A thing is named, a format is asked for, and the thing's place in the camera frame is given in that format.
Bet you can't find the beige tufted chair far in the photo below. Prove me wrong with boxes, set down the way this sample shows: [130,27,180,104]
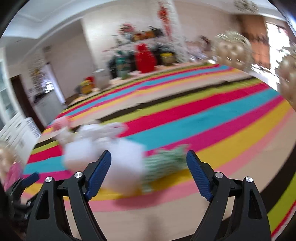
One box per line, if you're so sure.
[211,31,253,72]

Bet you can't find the green snack bag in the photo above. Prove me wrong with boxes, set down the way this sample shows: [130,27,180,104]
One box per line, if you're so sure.
[115,51,130,79]

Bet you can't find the flower vase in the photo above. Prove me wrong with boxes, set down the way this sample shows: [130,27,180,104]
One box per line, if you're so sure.
[118,23,135,41]

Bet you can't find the white foam block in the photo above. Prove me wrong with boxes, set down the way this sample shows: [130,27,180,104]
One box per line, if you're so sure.
[62,138,145,196]

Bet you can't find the white paper carton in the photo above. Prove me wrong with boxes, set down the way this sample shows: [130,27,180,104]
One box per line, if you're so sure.
[56,127,78,148]

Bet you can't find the beige tufted chair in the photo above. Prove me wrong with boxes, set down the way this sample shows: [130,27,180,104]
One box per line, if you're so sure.
[1,140,23,186]
[276,43,296,110]
[211,31,253,72]

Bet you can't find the striped colourful tablecloth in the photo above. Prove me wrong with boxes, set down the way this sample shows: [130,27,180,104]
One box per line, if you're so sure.
[23,61,296,237]

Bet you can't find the yellow lidded jar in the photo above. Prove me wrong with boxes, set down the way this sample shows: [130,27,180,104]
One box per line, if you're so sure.
[80,79,94,95]

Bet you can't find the pink lined trash bin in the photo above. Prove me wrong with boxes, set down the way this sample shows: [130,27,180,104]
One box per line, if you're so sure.
[4,162,23,191]

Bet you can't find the pink foam net ball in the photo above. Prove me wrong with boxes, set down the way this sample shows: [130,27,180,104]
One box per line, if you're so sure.
[52,116,71,132]

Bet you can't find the white tall glass cabinet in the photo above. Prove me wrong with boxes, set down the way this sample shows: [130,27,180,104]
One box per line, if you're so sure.
[0,58,42,163]

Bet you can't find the beige tufted chair near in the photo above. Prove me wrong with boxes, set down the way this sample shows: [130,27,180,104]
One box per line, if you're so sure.
[276,43,296,110]

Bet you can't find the brown curtain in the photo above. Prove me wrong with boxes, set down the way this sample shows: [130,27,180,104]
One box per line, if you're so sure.
[237,15,270,69]

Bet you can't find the white plastic wrap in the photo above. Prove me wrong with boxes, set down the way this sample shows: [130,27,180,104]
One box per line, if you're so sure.
[73,122,128,142]

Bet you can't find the red thermos jug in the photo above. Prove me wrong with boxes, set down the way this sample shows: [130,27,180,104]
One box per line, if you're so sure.
[135,44,157,73]

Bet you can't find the chandelier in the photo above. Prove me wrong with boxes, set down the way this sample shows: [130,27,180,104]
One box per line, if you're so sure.
[234,0,258,13]

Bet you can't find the red chinese knot ornament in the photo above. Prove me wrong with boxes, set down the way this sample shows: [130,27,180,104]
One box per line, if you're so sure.
[158,1,172,41]

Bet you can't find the green white foam net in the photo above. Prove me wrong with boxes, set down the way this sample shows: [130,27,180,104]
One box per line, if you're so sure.
[142,144,189,193]

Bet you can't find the small yellow lid jar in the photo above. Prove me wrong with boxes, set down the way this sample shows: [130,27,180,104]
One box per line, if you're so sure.
[160,52,176,66]

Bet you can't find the beige tufted chair left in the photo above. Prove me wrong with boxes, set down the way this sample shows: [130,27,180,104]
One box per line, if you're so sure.
[1,140,23,186]

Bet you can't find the piano with lace cover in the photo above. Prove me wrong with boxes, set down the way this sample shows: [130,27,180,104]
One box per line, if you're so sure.
[102,34,186,78]

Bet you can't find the white low cabinet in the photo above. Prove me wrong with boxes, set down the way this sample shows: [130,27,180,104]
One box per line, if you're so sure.
[34,90,65,126]

